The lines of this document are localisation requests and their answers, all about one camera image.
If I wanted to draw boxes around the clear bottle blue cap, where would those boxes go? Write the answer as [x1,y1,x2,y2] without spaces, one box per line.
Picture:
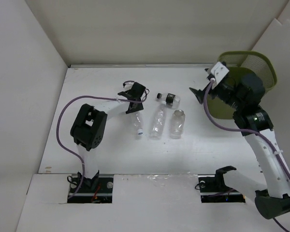
[131,112,144,140]

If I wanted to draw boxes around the black label small bottle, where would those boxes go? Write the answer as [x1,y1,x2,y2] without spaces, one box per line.
[156,93,181,109]

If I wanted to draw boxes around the clear plastic jar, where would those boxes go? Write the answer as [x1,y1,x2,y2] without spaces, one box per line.
[170,110,186,139]

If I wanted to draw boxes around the clear bottle white cap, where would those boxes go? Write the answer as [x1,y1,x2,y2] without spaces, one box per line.
[149,101,167,140]

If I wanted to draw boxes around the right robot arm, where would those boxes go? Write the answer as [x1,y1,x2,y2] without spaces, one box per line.
[190,73,290,219]

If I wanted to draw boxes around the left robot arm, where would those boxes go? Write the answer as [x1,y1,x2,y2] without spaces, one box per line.
[70,81,149,192]

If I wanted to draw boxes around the green mesh bin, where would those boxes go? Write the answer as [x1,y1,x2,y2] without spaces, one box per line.
[207,51,277,120]

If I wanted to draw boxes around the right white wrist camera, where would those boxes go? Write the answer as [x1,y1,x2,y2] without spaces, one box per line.
[207,61,230,89]

